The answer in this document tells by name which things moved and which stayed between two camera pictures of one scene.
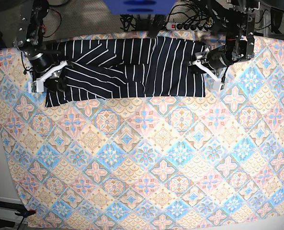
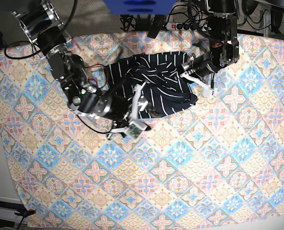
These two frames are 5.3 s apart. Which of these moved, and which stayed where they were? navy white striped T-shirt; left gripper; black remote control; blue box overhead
Moved: navy white striped T-shirt; left gripper
Stayed: blue box overhead; black remote control
